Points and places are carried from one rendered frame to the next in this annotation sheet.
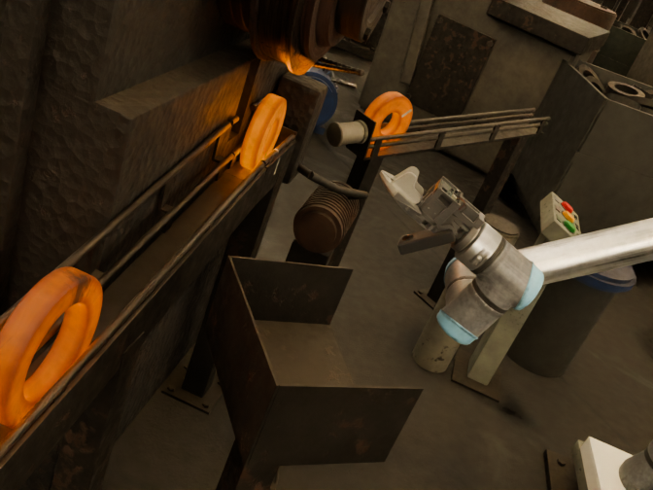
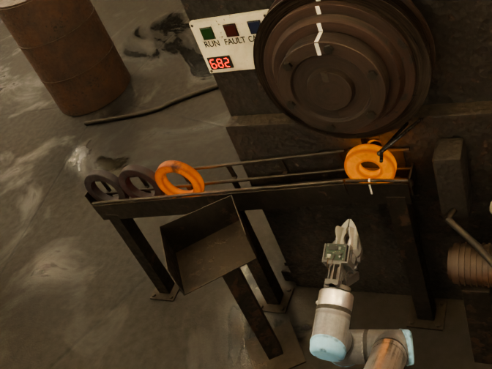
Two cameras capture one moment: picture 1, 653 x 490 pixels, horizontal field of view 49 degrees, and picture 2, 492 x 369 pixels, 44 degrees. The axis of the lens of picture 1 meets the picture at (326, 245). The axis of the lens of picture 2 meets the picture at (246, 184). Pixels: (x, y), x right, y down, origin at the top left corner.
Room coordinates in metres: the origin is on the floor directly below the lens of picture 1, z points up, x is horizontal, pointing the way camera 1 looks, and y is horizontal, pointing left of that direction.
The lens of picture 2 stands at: (1.74, -1.17, 1.96)
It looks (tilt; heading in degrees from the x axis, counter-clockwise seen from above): 38 degrees down; 122
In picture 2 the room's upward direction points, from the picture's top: 25 degrees counter-clockwise
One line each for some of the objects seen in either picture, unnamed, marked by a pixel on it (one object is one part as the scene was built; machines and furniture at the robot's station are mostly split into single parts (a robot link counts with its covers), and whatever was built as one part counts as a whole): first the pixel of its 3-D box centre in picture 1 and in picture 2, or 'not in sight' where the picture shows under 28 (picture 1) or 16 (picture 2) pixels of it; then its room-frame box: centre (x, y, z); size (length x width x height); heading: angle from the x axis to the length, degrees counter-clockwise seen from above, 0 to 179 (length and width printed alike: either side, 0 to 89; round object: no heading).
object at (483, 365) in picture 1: (520, 298); not in sight; (1.94, -0.60, 0.31); 0.24 x 0.16 x 0.62; 175
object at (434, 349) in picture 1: (463, 296); not in sight; (1.92, -0.44, 0.26); 0.12 x 0.12 x 0.52
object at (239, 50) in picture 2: not in sight; (237, 43); (1.00, 0.33, 1.15); 0.26 x 0.02 x 0.18; 175
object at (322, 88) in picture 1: (288, 127); (452, 178); (1.56, 0.18, 0.68); 0.11 x 0.08 x 0.24; 85
